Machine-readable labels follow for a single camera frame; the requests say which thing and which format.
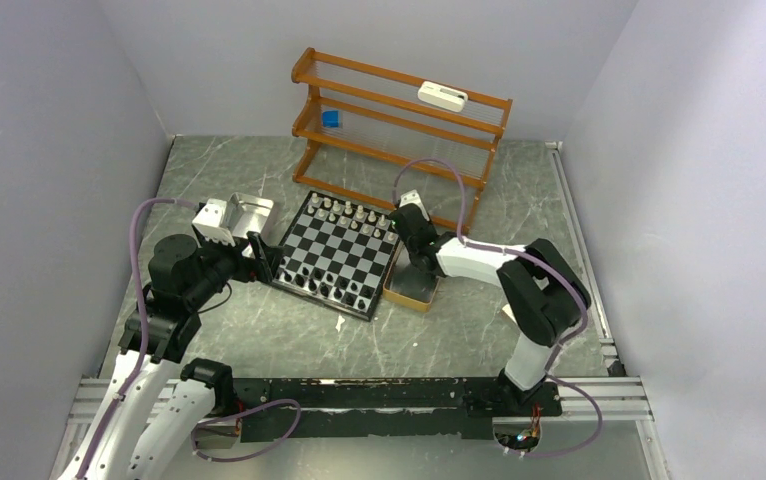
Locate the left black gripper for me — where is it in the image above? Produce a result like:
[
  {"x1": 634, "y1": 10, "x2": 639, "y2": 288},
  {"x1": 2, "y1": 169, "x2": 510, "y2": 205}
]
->
[{"x1": 185, "y1": 227, "x2": 285, "y2": 307}]

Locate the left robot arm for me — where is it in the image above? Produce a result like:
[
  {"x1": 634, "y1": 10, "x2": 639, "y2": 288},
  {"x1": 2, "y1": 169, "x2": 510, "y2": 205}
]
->
[{"x1": 61, "y1": 232, "x2": 283, "y2": 479}]

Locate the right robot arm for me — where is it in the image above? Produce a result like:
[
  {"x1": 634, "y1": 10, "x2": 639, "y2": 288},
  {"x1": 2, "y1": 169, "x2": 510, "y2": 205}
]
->
[{"x1": 390, "y1": 202, "x2": 591, "y2": 414}]

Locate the silver tin box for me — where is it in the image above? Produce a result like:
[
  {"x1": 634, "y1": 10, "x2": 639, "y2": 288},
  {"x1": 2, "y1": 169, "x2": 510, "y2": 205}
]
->
[{"x1": 228, "y1": 192, "x2": 280, "y2": 238}]

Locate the black and white chessboard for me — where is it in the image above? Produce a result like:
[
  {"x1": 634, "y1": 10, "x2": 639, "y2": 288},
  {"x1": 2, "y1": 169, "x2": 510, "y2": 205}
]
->
[{"x1": 272, "y1": 190, "x2": 400, "y2": 322}]

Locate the orange wooden shelf rack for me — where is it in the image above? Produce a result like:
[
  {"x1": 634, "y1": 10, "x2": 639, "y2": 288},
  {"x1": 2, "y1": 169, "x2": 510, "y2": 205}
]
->
[{"x1": 291, "y1": 47, "x2": 513, "y2": 231}]

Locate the white labelled card box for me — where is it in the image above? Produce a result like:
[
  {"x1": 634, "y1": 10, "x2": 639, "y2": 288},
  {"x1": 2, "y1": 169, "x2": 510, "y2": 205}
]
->
[{"x1": 501, "y1": 305, "x2": 517, "y2": 326}]

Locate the white rectangular device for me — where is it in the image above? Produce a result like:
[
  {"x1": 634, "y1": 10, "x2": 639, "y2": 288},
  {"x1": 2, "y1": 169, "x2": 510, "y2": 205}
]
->
[{"x1": 417, "y1": 81, "x2": 469, "y2": 113}]

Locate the blue cube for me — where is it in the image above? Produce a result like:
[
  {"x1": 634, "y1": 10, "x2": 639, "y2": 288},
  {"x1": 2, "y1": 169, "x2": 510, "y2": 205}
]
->
[{"x1": 320, "y1": 110, "x2": 342, "y2": 128}]

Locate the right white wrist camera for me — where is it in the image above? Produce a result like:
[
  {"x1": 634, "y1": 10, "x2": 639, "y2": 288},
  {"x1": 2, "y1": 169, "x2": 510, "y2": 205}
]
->
[{"x1": 398, "y1": 189, "x2": 430, "y2": 220}]

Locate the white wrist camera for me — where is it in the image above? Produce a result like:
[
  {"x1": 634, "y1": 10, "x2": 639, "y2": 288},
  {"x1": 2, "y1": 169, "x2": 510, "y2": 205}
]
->
[
  {"x1": 398, "y1": 189, "x2": 430, "y2": 220},
  {"x1": 192, "y1": 198, "x2": 240, "y2": 247}
]

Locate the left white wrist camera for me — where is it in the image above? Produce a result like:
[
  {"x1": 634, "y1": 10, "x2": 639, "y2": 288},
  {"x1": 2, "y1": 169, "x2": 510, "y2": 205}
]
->
[{"x1": 192, "y1": 198, "x2": 240, "y2": 247}]

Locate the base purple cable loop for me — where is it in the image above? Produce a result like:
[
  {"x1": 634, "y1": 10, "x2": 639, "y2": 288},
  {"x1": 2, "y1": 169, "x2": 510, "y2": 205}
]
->
[{"x1": 189, "y1": 397, "x2": 303, "y2": 464}]

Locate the black base frame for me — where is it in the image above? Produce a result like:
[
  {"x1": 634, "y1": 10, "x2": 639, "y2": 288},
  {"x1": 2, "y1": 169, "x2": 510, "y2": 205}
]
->
[{"x1": 187, "y1": 357, "x2": 563, "y2": 444}]

